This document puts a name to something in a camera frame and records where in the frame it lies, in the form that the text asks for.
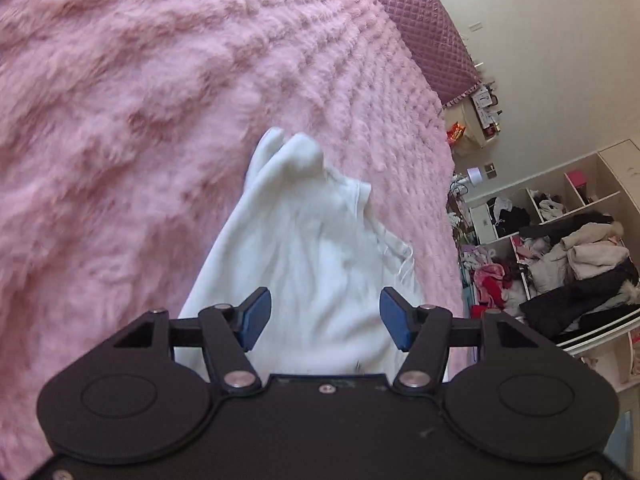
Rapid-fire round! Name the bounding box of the pink box on shelf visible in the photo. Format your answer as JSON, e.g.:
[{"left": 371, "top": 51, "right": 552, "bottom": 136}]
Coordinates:
[{"left": 566, "top": 170, "right": 588, "bottom": 194}]

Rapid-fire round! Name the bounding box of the white t-shirt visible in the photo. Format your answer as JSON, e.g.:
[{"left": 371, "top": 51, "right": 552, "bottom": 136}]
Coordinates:
[{"left": 180, "top": 128, "right": 424, "bottom": 379}]

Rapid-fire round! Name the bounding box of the pile of clothes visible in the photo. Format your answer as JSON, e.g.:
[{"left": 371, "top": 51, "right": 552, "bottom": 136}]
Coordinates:
[{"left": 520, "top": 211, "right": 639, "bottom": 341}]

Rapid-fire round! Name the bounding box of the white table lamp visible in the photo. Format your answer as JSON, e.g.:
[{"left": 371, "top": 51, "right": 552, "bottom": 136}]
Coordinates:
[{"left": 452, "top": 167, "right": 484, "bottom": 188}]

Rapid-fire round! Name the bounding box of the cream nightstand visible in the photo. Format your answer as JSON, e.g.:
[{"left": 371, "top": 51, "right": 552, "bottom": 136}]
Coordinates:
[{"left": 444, "top": 98, "right": 499, "bottom": 157}]

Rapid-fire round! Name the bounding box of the purple quilted headboard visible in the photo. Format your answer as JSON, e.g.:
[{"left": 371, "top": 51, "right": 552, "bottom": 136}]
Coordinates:
[{"left": 378, "top": 0, "right": 482, "bottom": 107}]

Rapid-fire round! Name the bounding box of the white shelf unit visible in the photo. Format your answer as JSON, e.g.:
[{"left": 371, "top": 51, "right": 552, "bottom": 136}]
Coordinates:
[{"left": 459, "top": 140, "right": 639, "bottom": 392}]

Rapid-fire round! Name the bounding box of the pink fluffy blanket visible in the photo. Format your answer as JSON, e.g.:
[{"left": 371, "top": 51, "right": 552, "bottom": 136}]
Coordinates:
[{"left": 1, "top": 0, "right": 461, "bottom": 479}]

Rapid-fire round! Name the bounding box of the red snack bag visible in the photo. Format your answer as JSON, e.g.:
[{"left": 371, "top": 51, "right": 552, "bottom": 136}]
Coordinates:
[{"left": 447, "top": 122, "right": 466, "bottom": 146}]

